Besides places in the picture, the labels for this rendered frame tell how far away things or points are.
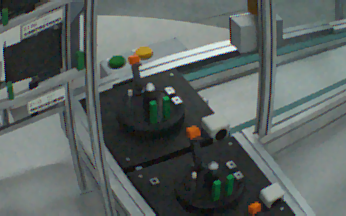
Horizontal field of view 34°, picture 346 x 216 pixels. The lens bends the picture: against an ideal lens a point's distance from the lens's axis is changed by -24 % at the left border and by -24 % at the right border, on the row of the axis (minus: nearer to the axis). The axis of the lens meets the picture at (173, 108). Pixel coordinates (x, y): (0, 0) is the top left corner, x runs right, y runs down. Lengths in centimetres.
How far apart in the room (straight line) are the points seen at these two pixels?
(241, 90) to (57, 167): 49
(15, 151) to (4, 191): 16
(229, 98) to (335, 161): 36
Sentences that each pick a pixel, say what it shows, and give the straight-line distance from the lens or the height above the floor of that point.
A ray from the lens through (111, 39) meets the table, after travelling 194.
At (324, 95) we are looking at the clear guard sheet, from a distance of 158.
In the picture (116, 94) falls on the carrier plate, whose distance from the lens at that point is 156.
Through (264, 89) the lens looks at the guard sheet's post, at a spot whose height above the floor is 109.
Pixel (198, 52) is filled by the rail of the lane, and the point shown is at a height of 96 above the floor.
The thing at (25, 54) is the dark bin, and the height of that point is 135.
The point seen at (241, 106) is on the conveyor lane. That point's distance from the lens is 161.
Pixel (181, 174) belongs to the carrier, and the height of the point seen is 99.
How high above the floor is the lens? 194
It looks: 40 degrees down
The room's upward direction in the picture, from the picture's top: 1 degrees counter-clockwise
